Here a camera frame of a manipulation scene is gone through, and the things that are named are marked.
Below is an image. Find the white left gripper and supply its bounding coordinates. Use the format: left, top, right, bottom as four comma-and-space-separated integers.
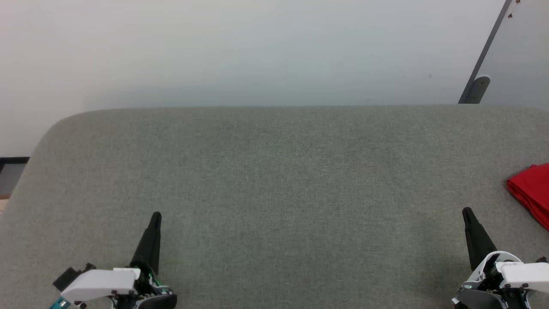
49, 211, 178, 309

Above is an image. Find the red and white jersey garment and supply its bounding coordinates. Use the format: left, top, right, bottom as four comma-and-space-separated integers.
506, 163, 549, 232

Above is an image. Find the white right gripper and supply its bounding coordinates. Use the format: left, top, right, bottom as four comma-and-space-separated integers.
451, 207, 549, 309

